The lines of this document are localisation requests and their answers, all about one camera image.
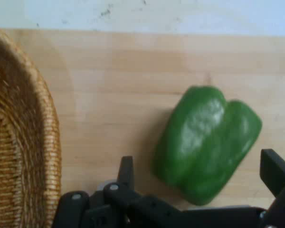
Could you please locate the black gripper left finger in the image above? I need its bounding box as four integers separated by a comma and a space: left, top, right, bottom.
52, 155, 181, 228

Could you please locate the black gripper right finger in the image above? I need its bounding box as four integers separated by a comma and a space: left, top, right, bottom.
260, 148, 285, 228

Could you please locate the green bell pepper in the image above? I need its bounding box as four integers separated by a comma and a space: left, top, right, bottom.
151, 85, 263, 206

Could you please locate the wooden cutting board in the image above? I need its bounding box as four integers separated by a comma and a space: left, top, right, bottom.
0, 28, 285, 212

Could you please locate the brown wicker basket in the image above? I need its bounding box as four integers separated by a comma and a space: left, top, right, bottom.
0, 23, 62, 228

